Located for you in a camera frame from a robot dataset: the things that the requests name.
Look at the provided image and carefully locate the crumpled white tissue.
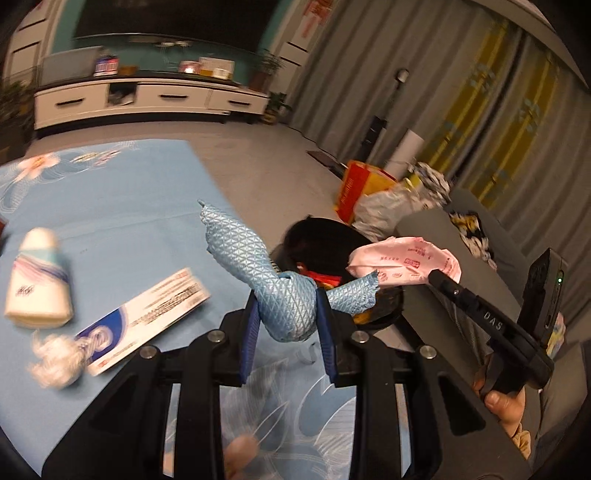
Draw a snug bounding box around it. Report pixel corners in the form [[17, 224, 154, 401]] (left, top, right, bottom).
[[28, 330, 87, 390]]

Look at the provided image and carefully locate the black trash bin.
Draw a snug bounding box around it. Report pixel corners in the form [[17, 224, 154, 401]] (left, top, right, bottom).
[[270, 216, 404, 331]]

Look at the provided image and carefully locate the white plastic bag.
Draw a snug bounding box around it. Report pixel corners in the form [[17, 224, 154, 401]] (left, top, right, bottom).
[[353, 186, 445, 242]]

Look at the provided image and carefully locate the pink plastic wrapper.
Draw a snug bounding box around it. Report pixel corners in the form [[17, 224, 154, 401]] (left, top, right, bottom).
[[346, 237, 462, 288]]

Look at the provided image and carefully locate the grey curtain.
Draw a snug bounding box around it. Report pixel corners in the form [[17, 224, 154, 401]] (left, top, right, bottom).
[[290, 1, 590, 320]]

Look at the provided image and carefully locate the grey box on cabinet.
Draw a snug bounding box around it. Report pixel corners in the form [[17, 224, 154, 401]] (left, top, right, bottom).
[[39, 46, 102, 86]]

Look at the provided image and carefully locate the large plant left side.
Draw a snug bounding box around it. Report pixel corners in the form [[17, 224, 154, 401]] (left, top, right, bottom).
[[0, 81, 35, 165]]

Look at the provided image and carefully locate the person's right hand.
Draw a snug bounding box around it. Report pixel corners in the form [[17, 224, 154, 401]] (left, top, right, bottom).
[[472, 367, 532, 460]]

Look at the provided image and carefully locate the potted plant by cabinet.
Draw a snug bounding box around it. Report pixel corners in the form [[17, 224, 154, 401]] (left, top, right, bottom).
[[249, 49, 283, 93]]

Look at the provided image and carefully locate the yellow patterned curtain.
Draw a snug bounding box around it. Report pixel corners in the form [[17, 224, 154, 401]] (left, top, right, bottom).
[[419, 16, 562, 208]]

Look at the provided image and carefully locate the light blue floral tablecloth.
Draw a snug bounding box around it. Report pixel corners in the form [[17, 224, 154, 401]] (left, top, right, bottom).
[[1, 140, 356, 479]]

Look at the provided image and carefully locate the red yellow shopping bag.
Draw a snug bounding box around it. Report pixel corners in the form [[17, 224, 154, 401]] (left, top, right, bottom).
[[335, 160, 396, 224]]

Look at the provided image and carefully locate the white paper roll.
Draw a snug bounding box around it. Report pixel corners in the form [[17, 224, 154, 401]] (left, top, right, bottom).
[[383, 130, 425, 181]]

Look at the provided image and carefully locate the red chinese knot decoration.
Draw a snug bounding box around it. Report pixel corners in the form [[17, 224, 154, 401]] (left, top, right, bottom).
[[300, 0, 332, 38]]

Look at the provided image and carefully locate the white bottle blue label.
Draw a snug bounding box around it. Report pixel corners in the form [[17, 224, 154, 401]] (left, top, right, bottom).
[[4, 227, 73, 329]]

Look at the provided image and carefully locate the small potted plant floor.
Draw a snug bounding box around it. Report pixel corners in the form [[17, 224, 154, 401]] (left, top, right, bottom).
[[260, 92, 293, 125]]

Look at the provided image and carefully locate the black floor stand lamp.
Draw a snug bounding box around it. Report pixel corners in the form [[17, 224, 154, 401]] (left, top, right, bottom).
[[356, 68, 410, 163]]

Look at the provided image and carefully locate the blue textured cloth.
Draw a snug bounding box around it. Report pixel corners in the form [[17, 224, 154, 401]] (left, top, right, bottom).
[[197, 199, 381, 343]]

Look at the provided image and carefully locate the white blue toothpaste box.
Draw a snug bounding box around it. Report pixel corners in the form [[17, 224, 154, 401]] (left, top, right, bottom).
[[75, 268, 209, 376]]

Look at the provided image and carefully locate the black television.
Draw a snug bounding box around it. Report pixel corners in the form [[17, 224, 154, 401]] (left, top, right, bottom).
[[75, 0, 280, 52]]

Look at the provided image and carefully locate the black white patterned cloth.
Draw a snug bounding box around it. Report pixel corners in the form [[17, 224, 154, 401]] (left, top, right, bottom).
[[449, 211, 497, 271]]

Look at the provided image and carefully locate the white tv cabinet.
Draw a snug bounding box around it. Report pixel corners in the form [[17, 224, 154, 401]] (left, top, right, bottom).
[[34, 77, 269, 130]]

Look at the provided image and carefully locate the grey sofa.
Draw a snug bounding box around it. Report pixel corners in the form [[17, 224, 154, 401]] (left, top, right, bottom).
[[394, 187, 591, 462]]

